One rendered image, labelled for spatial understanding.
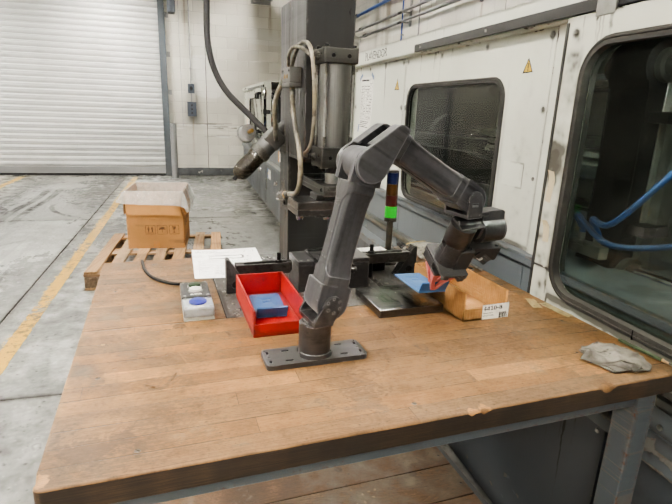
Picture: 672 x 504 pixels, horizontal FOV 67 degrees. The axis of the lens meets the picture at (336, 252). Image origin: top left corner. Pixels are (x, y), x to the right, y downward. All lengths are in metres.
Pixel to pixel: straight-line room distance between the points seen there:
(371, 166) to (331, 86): 0.43
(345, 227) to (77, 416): 0.53
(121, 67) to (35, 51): 1.38
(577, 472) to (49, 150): 10.12
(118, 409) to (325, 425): 0.33
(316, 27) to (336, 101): 0.20
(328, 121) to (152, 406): 0.77
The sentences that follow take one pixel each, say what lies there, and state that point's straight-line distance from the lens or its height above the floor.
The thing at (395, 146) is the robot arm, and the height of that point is 1.31.
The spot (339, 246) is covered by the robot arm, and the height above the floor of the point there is 1.13.
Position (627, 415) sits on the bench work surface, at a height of 0.79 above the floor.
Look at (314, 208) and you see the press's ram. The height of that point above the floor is 1.12.
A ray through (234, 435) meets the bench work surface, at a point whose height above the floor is 0.90.
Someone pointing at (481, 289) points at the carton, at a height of 0.94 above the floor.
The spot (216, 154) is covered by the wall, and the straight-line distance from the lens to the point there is 10.52.
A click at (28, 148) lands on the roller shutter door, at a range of 10.82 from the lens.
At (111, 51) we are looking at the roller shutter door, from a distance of 10.53.
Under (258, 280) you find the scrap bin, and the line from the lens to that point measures 1.30.
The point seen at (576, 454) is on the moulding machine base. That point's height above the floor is 0.52.
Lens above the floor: 1.37
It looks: 16 degrees down
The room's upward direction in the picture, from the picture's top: 2 degrees clockwise
